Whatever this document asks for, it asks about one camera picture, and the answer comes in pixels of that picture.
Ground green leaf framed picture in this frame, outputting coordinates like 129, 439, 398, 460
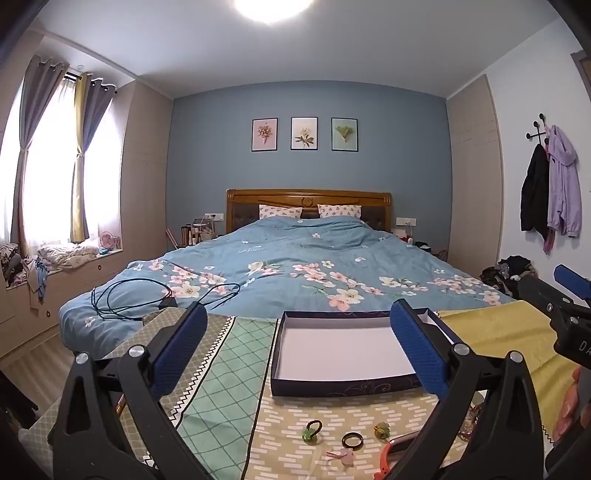
331, 117, 359, 151

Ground black cable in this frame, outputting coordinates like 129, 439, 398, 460
91, 278, 242, 322

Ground black jacket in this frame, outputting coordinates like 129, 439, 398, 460
521, 143, 551, 234

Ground orange smart watch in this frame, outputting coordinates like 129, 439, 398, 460
375, 430, 422, 478

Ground yellow and grey curtain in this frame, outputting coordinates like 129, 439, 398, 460
69, 71, 116, 243

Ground mixed clothes heap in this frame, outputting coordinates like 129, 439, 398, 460
0, 242, 49, 308

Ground dark blue shallow box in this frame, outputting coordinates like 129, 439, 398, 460
269, 310, 451, 398

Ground beige wardrobe by coat hook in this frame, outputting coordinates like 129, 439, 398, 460
445, 74, 505, 267

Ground beige wardrobe by window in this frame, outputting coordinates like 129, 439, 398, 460
117, 80, 175, 260

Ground yellow blanket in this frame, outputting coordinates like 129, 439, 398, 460
436, 301, 580, 432

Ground wooden bed headboard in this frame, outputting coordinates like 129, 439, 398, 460
226, 188, 392, 234

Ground green olive patterned cloth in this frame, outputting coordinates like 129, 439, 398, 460
18, 308, 555, 480

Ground white dotted pillow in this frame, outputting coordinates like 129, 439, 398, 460
259, 204, 304, 220
318, 204, 363, 220

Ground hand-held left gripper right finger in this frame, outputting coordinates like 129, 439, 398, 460
376, 299, 557, 480

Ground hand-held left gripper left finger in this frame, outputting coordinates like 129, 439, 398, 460
46, 301, 232, 480

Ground brown door frame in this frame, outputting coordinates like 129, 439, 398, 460
571, 47, 591, 90

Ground bottles on nightstand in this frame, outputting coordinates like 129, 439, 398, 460
178, 216, 221, 247

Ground black wall coat hook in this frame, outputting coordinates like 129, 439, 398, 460
526, 112, 556, 140

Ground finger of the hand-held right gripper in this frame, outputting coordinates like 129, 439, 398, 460
516, 274, 574, 320
553, 264, 591, 302

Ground purple jacket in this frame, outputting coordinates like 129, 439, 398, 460
544, 124, 581, 254

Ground folded light bedding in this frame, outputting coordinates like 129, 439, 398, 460
37, 244, 100, 269

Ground person's right hand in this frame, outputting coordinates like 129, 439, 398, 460
551, 364, 591, 445

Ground dark clothes pile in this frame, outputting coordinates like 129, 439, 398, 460
479, 255, 540, 297

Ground white flower framed picture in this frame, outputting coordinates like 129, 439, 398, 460
291, 117, 319, 151

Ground blue floral duvet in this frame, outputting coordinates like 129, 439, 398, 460
59, 216, 519, 352

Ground round ceiling lamp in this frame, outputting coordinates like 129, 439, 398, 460
233, 0, 315, 16

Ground purple beaded bracelet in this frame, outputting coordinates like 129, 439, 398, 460
463, 401, 485, 440

